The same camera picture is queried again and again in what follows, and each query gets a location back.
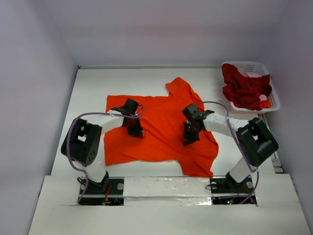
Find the orange t-shirt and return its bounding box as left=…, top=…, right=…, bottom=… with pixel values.
left=104, top=77, right=219, bottom=178

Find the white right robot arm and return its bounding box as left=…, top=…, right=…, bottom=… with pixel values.
left=182, top=104, right=279, bottom=194

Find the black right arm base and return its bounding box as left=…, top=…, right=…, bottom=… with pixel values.
left=205, top=176, right=257, bottom=205

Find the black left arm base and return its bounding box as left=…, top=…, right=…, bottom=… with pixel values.
left=78, top=177, right=124, bottom=206

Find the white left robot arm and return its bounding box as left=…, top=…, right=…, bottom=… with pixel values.
left=61, top=98, right=144, bottom=196

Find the dark red t-shirt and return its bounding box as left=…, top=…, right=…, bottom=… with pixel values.
left=222, top=64, right=272, bottom=111

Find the pink garment in basket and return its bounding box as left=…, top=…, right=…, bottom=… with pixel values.
left=244, top=72, right=261, bottom=78

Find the white plastic basket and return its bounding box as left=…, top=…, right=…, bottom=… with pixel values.
left=222, top=61, right=280, bottom=114

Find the orange-red garment in basket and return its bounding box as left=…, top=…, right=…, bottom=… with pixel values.
left=260, top=99, right=271, bottom=109

